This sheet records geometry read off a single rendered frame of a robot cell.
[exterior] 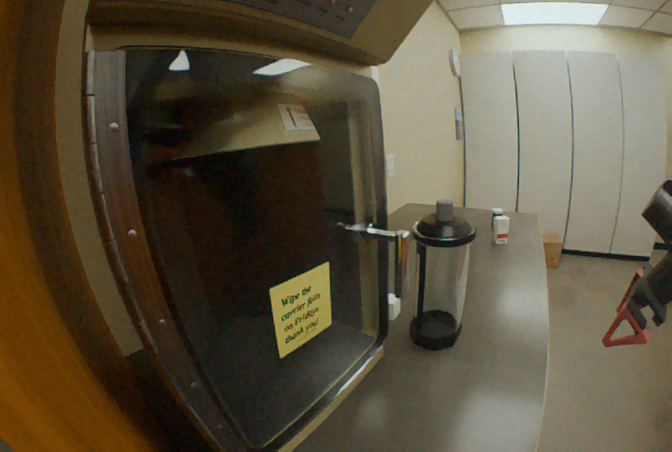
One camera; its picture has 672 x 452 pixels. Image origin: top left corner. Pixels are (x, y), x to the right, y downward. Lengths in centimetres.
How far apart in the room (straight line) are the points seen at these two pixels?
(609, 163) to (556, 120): 75
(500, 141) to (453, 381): 282
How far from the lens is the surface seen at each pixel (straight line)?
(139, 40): 20
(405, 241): 31
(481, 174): 318
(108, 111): 17
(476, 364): 53
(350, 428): 43
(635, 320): 43
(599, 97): 329
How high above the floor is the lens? 132
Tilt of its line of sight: 13 degrees down
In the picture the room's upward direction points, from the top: 5 degrees counter-clockwise
